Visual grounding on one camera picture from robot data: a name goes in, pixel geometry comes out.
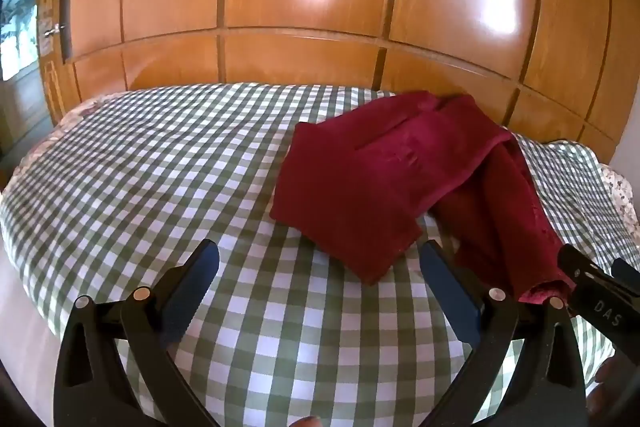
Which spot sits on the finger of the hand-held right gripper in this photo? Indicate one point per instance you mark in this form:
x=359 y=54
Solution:
x=629 y=278
x=595 y=294

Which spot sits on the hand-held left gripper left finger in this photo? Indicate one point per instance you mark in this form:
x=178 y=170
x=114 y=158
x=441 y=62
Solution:
x=192 y=292

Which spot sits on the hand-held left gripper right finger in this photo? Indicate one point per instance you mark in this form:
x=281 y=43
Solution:
x=450 y=297

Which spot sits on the dark red garment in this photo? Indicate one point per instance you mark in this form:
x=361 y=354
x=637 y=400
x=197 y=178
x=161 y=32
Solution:
x=350 y=187

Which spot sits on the person's right hand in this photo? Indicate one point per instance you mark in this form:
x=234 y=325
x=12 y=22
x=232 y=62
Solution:
x=612 y=402

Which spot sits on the green white checkered bed cover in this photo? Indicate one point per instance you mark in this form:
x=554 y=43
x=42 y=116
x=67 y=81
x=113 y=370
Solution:
x=150 y=182

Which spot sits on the metal wardrobe key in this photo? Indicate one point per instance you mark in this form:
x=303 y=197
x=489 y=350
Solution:
x=52 y=30

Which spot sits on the glass window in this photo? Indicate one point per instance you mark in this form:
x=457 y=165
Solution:
x=17 y=27

